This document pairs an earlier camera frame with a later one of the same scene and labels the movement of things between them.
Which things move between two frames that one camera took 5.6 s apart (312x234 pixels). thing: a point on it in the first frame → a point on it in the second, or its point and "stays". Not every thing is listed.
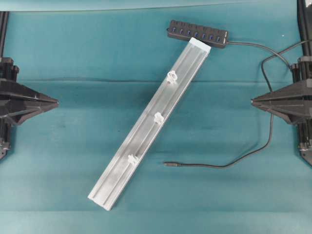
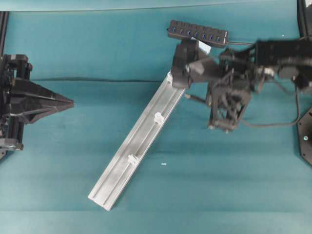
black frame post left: x=4 y=15 stays
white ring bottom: x=131 y=159 stays
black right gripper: x=291 y=98 → x=231 y=76
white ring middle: x=158 y=118 stays
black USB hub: x=209 y=35 stays
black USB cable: x=271 y=115 → x=298 y=109
